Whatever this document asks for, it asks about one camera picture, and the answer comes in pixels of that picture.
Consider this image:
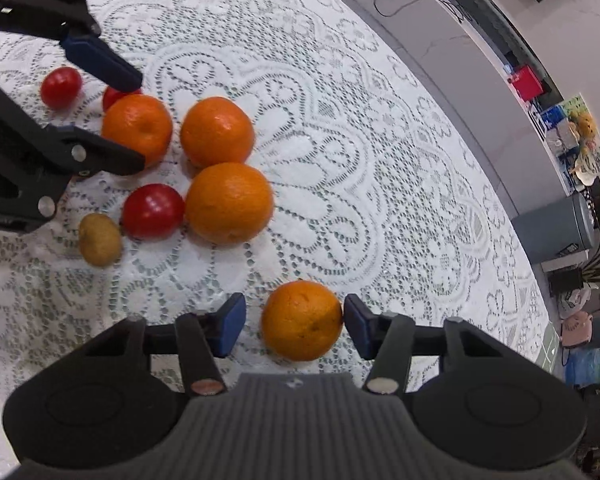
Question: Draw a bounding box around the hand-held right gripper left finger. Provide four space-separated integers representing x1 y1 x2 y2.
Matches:
87 292 247 395

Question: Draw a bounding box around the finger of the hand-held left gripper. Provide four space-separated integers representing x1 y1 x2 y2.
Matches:
0 0 143 93
0 70 146 233

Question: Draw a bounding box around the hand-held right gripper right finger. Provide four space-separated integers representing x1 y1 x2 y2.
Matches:
343 294 506 395

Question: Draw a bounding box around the small red tomato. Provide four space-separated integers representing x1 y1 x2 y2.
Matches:
40 66 83 111
102 86 143 112

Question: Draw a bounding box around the orange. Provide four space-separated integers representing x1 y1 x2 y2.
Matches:
185 162 275 246
261 280 344 362
101 94 174 168
180 96 255 168

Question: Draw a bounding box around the large red tomato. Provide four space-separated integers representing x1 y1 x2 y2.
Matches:
121 184 186 241

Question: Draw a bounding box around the brown kiwi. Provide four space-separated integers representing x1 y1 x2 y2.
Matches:
78 213 123 267

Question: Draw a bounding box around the white lace tablecloth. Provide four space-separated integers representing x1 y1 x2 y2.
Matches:
0 0 553 480

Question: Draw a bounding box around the grey trash bin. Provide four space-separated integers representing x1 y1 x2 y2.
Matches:
511 192 597 266

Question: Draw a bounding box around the white plastic bag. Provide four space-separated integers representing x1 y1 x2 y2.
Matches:
557 287 592 318

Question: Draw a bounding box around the pink appliance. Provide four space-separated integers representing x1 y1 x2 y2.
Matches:
560 310 597 347

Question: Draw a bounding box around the blue water bottle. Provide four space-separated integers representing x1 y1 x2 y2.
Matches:
564 346 600 386

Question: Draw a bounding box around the white marble tv cabinet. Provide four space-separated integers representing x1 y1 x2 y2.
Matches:
300 0 600 226

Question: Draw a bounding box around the red box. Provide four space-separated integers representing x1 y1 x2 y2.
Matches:
510 65 551 102

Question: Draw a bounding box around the brown teddy bear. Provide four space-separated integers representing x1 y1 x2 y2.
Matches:
570 110 598 156

